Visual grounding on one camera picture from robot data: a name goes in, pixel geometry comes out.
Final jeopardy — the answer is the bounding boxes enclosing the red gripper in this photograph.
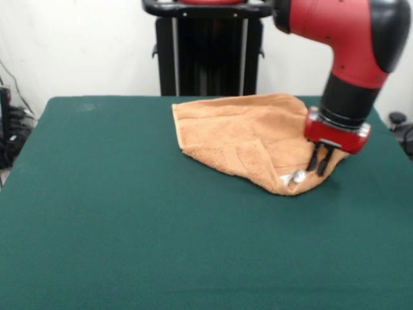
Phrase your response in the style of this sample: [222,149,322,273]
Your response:
[303,106,372,177]

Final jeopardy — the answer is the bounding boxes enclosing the orange terry towel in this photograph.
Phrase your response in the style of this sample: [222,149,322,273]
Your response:
[171,92,349,196]

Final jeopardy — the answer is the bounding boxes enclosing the dark green table cloth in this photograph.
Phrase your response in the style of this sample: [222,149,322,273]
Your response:
[0,95,413,310]

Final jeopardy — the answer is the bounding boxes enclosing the black box with red light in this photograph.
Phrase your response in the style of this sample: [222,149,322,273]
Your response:
[0,86,12,146]

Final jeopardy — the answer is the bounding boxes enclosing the black robot pedestal with handle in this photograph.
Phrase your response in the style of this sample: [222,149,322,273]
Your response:
[141,0,279,97]

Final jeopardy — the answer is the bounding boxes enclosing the black cable bundle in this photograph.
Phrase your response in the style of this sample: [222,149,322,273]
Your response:
[0,130,26,169]

